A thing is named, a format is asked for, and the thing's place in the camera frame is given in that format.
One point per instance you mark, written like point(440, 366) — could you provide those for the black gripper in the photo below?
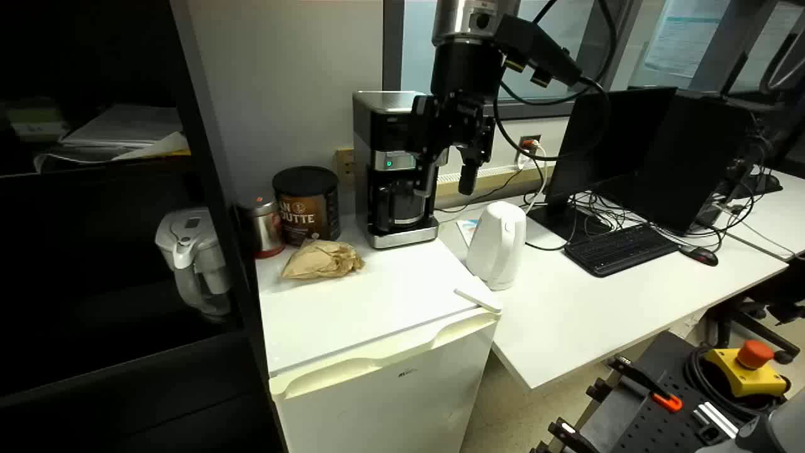
point(455, 109)

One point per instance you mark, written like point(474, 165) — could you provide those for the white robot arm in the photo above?
point(519, 43)

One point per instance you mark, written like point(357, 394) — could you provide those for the black silver coffee machine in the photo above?
point(392, 180)

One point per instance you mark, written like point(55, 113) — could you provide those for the dark coffee canister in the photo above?
point(308, 204)

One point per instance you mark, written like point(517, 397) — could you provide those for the yellow emergency stop button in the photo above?
point(748, 369)

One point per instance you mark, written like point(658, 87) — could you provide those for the white electric kettle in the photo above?
point(493, 246)

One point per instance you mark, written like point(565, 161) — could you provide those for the left black monitor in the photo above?
point(609, 147)

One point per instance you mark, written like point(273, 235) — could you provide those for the black monitor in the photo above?
point(609, 147)
point(697, 141)

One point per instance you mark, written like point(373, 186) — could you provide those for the black keyboard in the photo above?
point(620, 250)

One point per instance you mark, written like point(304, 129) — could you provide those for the tan crumpled paper bag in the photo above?
point(323, 260)

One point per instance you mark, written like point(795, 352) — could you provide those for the white mini fridge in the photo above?
point(380, 360)

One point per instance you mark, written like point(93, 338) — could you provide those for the right black monitor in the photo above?
point(697, 141)

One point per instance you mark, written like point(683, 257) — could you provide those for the black computer mouse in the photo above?
point(700, 255)

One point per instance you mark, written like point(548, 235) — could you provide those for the white water filter jug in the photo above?
point(192, 250)

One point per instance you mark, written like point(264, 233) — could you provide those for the stack of papers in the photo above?
point(122, 131)

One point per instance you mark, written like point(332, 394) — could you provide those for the black shelving unit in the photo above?
point(97, 348)

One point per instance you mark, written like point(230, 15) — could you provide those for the orange handled black clamp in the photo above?
point(658, 394)

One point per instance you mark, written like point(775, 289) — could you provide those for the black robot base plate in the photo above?
point(683, 397)

